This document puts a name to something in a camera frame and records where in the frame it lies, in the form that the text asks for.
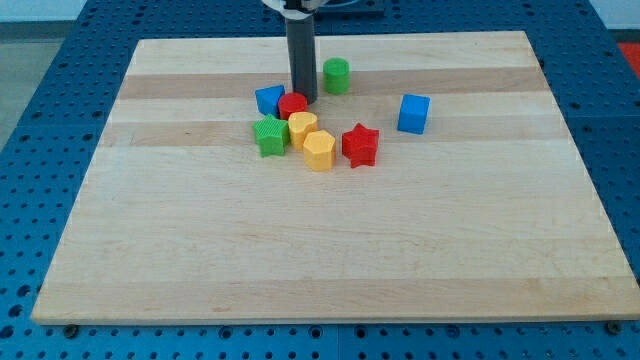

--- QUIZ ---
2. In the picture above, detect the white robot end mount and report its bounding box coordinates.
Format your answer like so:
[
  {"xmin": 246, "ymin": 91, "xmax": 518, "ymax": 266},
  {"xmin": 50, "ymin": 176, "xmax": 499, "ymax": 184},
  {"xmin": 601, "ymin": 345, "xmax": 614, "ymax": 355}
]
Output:
[{"xmin": 262, "ymin": 0, "xmax": 329, "ymax": 20}]

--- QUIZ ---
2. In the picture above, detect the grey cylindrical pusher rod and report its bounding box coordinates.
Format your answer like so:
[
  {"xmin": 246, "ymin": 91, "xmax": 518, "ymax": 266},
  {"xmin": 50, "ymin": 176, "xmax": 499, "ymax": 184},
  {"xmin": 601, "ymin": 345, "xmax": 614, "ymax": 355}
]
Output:
[{"xmin": 285, "ymin": 16, "xmax": 318, "ymax": 104}]

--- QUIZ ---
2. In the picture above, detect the green cylinder block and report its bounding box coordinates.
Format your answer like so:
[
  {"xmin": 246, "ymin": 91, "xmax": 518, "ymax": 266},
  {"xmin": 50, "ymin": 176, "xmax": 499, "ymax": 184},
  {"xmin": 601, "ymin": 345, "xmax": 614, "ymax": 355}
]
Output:
[{"xmin": 323, "ymin": 57, "xmax": 350, "ymax": 95}]

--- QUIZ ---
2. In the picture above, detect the blue triangle block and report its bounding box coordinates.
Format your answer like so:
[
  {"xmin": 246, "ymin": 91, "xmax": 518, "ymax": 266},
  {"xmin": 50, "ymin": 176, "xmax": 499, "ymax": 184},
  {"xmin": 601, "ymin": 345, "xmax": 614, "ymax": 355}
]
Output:
[{"xmin": 254, "ymin": 84, "xmax": 285, "ymax": 118}]

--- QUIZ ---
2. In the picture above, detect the red cylinder block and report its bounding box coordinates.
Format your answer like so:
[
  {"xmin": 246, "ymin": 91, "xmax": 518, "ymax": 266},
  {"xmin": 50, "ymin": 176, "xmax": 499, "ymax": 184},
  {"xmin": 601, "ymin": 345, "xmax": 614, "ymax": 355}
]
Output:
[{"xmin": 277, "ymin": 92, "xmax": 308, "ymax": 120}]

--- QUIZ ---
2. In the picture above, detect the yellow heart block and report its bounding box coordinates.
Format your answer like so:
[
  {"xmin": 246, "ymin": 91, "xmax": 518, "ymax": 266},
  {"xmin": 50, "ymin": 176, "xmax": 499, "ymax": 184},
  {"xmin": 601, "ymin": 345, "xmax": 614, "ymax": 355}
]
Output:
[{"xmin": 288, "ymin": 112, "xmax": 318, "ymax": 151}]

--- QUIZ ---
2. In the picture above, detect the green star block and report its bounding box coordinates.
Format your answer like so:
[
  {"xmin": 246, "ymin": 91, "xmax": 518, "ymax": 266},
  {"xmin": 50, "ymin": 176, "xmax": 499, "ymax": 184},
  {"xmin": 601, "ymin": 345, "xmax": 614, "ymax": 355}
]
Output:
[{"xmin": 252, "ymin": 114, "xmax": 290, "ymax": 157}]

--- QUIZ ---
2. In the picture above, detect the yellow hexagon block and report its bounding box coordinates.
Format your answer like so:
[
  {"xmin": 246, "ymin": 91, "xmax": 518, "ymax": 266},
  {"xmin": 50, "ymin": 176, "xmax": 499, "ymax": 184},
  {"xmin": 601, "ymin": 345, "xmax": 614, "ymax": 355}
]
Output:
[{"xmin": 303, "ymin": 130, "xmax": 336, "ymax": 171}]

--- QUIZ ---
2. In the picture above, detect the red star block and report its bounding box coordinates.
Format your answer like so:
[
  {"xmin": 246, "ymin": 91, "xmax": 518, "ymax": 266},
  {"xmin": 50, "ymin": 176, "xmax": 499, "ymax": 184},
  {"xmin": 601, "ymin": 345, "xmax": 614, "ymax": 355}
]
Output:
[{"xmin": 342, "ymin": 123, "xmax": 380, "ymax": 168}]

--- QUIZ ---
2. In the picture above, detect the blue cube block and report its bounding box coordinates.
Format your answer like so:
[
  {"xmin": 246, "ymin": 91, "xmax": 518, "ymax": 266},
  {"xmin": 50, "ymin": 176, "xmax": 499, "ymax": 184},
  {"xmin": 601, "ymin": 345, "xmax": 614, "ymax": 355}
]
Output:
[{"xmin": 397, "ymin": 94, "xmax": 431, "ymax": 134}]

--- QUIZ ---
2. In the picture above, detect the wooden board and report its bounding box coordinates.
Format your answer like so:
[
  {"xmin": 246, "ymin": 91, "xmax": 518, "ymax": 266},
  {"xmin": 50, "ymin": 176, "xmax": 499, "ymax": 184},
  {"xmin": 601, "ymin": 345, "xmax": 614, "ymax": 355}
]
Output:
[{"xmin": 32, "ymin": 31, "xmax": 639, "ymax": 326}]

